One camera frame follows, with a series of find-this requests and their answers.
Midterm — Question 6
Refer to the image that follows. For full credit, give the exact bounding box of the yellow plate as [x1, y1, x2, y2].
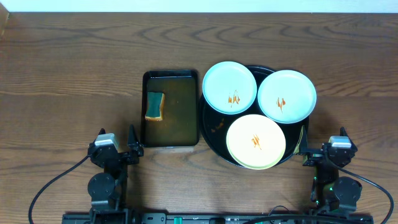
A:
[226, 114, 286, 170]

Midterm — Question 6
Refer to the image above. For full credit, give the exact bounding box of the yellow green scrub sponge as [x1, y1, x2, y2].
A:
[145, 92, 165, 121]

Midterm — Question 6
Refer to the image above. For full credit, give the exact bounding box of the light blue plate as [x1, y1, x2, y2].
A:
[202, 61, 257, 115]
[257, 70, 317, 124]

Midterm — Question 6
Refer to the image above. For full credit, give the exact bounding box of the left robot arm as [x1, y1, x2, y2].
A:
[87, 125, 144, 224]

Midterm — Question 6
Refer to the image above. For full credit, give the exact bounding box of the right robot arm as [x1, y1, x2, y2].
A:
[294, 127, 362, 217]

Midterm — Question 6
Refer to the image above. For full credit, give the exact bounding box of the black rectangular water tray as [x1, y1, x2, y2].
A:
[140, 70, 199, 147]

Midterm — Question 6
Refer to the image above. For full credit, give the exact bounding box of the round black serving tray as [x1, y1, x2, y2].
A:
[198, 64, 310, 169]

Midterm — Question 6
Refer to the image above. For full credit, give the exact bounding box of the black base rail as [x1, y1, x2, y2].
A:
[61, 211, 375, 224]

